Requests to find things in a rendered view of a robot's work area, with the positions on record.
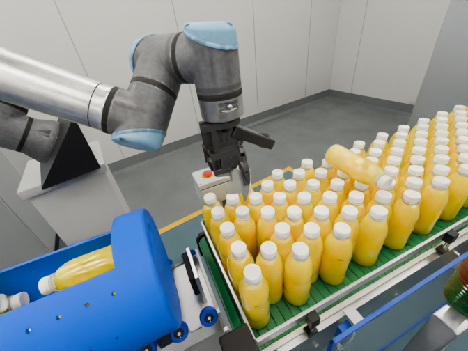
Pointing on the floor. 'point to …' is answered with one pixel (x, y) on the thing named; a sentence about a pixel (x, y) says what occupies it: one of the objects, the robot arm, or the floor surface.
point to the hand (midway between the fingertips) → (240, 187)
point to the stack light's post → (436, 333)
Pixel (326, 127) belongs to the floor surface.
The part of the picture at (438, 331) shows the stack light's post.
